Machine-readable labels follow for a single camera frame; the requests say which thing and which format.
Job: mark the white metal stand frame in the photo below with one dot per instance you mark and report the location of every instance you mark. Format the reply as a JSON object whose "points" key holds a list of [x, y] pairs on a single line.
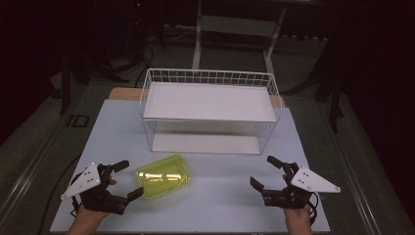
{"points": [[196, 49]]}

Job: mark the person's right hand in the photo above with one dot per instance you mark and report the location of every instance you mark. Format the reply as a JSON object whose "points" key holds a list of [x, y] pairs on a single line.
{"points": [[297, 217]]}

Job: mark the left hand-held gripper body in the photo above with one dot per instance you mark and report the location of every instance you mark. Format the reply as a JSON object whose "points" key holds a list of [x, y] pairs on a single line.
{"points": [[85, 182]]}

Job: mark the yellow-green plastic tray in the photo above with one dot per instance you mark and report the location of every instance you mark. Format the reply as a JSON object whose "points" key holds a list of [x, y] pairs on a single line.
{"points": [[163, 178]]}

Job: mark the black square floor socket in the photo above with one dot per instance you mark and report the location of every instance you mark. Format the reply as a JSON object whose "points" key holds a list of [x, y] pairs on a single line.
{"points": [[78, 120]]}

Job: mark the black stand leg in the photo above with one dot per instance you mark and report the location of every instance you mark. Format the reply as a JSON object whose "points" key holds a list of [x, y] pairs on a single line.
{"points": [[335, 98]]}

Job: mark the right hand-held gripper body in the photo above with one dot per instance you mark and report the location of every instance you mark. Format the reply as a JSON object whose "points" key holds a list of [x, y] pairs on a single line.
{"points": [[313, 182]]}

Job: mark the person's left hand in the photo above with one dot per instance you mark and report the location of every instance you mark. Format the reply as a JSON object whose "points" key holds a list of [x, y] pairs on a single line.
{"points": [[91, 216]]}

